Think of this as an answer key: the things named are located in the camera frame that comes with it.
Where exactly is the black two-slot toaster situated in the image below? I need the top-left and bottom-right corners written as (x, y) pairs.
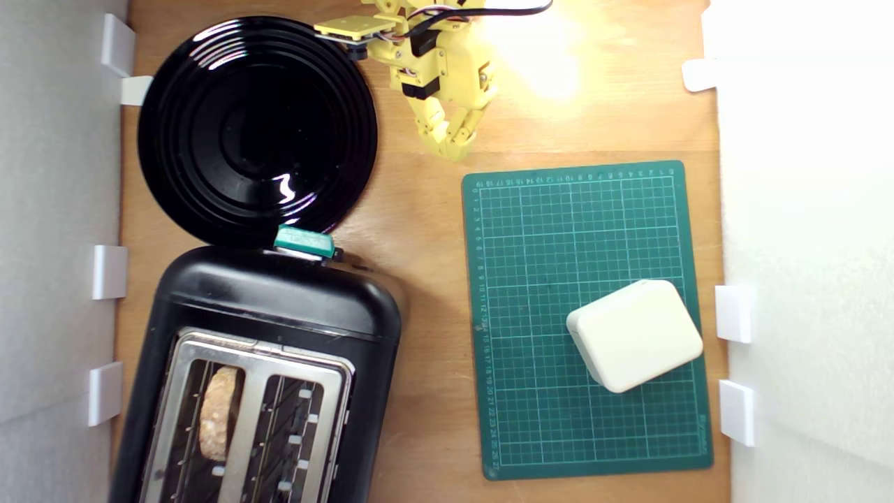
top-left (108, 245), bottom-right (404, 503)

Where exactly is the green taped toaster lever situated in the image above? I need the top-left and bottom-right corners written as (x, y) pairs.
top-left (274, 225), bottom-right (336, 261)

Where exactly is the black plate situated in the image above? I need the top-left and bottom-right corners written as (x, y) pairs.
top-left (137, 15), bottom-right (379, 249)

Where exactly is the wrist camera on yellow mount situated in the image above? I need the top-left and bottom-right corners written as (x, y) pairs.
top-left (314, 15), bottom-right (397, 61)

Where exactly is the white block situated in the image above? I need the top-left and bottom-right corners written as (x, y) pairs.
top-left (566, 279), bottom-right (704, 394)

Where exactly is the white wall clip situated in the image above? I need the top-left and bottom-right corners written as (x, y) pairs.
top-left (93, 245), bottom-right (129, 300)
top-left (715, 284), bottom-right (755, 344)
top-left (120, 75), bottom-right (153, 107)
top-left (101, 14), bottom-right (136, 78)
top-left (682, 58), bottom-right (719, 93)
top-left (719, 379), bottom-right (756, 448)
top-left (88, 361), bottom-right (124, 427)

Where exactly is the green cutting mat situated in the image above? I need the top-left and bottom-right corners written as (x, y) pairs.
top-left (461, 160), bottom-right (715, 481)

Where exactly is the brown bread slice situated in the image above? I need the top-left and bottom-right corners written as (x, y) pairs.
top-left (199, 366), bottom-right (242, 462)

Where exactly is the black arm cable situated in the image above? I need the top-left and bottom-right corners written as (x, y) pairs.
top-left (412, 0), bottom-right (554, 34)

